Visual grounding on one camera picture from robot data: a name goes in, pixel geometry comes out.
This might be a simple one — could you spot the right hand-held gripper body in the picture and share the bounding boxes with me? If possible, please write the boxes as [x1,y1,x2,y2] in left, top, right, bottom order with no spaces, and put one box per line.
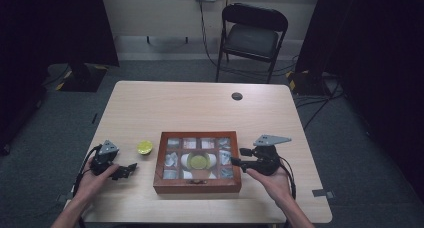
[248,134,292,177]

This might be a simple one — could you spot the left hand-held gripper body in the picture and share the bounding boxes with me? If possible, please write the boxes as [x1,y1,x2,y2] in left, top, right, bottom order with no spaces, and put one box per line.
[89,139,120,177]

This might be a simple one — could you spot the wooden box with glass lid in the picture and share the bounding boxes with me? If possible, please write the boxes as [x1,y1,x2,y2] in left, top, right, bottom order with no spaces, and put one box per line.
[152,130,243,195]

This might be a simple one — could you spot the person's right hand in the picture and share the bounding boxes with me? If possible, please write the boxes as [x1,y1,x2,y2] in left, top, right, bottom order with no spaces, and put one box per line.
[245,165,293,206]

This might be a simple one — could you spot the person's left hand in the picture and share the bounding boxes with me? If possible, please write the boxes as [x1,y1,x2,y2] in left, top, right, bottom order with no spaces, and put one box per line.
[73,156,121,206]

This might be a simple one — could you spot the group of white packets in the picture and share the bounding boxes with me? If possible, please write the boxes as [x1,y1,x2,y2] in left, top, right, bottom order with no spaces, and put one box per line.
[162,137,235,180]

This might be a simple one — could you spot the white round holder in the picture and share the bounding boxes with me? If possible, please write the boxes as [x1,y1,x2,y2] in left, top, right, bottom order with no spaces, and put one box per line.
[180,152,218,180]

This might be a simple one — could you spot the grey tape strip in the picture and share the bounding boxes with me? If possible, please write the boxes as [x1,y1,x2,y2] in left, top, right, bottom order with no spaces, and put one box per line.
[55,192,73,204]
[311,188,336,200]

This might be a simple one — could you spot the black stand base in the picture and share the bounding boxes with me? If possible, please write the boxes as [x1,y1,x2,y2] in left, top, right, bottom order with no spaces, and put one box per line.
[285,69,331,97]
[54,61,108,93]

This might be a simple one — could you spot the black folding chair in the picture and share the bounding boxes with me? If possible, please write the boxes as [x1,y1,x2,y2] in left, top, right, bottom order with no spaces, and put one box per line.
[215,2,290,85]

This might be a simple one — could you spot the dark curtain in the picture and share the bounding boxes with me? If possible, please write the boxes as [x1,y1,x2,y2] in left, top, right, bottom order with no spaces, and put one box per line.
[294,0,424,192]
[0,0,120,156]

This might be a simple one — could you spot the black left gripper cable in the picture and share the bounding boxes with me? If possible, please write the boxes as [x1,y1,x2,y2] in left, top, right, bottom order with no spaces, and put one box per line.
[72,144,103,198]

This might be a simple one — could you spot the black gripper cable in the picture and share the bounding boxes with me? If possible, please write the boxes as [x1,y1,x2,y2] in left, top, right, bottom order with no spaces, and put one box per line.
[279,155,298,201]
[72,144,103,198]

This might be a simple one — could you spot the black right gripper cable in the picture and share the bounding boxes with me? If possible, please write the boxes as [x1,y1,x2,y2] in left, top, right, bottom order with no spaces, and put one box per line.
[279,155,298,201]

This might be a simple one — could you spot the black floor cables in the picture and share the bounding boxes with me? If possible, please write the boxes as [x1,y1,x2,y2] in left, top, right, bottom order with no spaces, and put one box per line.
[294,77,346,131]

